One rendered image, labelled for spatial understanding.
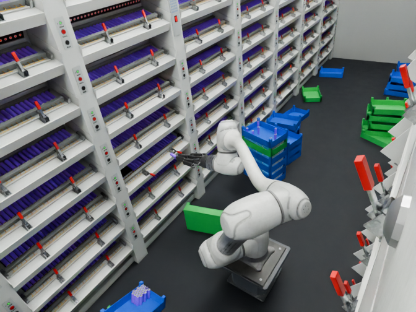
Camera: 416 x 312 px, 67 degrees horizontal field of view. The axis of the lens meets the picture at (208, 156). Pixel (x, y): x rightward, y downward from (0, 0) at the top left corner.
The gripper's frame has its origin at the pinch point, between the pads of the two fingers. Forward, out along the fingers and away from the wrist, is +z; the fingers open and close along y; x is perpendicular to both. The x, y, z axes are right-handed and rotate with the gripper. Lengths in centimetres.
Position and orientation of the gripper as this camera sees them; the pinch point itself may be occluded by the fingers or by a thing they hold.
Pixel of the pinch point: (181, 157)
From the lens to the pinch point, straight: 186.2
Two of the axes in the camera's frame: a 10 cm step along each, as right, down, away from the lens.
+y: -5.5, 5.3, -6.5
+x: 2.3, 8.4, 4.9
